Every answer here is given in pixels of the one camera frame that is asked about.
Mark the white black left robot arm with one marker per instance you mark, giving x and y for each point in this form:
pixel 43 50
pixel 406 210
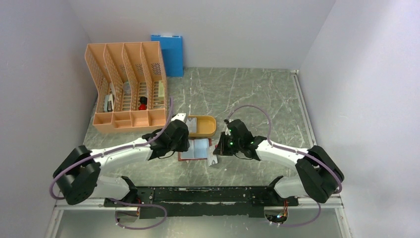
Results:
pixel 81 175

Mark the blue plastic box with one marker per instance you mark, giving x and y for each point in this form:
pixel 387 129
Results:
pixel 172 53

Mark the credit cards stack in tray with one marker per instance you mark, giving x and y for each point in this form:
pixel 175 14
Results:
pixel 191 123

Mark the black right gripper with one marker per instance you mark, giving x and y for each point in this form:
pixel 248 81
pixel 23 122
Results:
pixel 221 149

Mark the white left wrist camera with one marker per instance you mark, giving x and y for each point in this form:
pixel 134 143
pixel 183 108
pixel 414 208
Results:
pixel 180 116

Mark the yellow oval tray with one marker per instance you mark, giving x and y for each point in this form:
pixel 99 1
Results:
pixel 206 127

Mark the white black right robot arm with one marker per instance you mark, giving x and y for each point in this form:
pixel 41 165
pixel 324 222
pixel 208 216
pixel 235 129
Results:
pixel 318 177

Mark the red leather card holder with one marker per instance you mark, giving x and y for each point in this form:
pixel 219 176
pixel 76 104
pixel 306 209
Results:
pixel 197 150

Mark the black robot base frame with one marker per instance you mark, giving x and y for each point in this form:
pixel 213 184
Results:
pixel 203 201

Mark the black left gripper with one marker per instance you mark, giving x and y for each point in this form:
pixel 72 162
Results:
pixel 185 144

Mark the white stapler in organizer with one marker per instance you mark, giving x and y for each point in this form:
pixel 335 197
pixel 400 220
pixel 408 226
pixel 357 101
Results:
pixel 108 104

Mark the orange plastic file organizer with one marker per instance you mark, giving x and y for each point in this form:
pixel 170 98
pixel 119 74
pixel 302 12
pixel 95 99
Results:
pixel 128 71

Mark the silver VIP credit card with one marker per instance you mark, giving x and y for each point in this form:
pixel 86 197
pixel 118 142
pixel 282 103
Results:
pixel 211 157

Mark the black red item in organizer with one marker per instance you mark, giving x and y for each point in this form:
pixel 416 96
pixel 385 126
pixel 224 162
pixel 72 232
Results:
pixel 143 103

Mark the beige eraser block in organizer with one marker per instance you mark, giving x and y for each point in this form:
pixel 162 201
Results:
pixel 161 90

